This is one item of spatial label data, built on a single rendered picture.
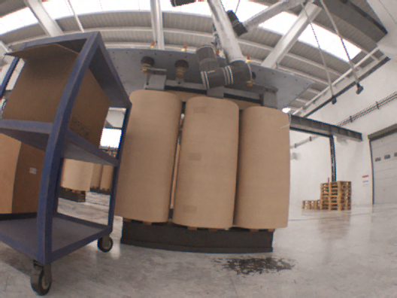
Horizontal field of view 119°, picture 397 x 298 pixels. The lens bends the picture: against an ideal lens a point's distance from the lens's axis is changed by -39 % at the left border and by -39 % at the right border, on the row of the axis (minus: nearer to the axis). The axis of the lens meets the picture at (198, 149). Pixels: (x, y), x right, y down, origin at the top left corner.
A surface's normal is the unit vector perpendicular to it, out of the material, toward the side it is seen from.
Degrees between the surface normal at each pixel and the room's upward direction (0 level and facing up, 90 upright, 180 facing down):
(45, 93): 90
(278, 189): 90
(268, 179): 90
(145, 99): 90
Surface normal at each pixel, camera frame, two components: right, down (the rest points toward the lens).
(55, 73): 0.11, -0.23
